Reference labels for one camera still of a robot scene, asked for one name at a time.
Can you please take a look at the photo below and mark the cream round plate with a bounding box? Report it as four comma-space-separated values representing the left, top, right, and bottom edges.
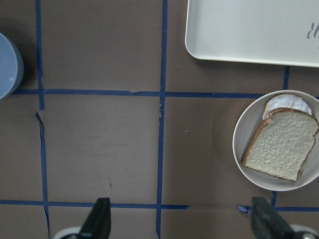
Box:
232, 90, 319, 191

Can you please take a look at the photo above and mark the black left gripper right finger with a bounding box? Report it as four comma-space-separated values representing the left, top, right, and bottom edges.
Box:
251, 197, 294, 239

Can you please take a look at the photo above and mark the cream bear tray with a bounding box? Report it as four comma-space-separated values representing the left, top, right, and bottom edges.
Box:
185, 0, 319, 67

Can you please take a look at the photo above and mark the fried egg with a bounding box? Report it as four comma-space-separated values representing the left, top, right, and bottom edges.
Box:
262, 94, 312, 120

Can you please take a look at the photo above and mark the blue bowl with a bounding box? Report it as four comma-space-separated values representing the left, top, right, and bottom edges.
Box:
0, 33, 24, 99

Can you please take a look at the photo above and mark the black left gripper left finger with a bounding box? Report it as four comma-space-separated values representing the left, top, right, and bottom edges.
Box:
79, 198, 111, 239

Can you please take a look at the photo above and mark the white bread slice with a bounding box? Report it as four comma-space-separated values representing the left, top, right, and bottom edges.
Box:
241, 108, 319, 182

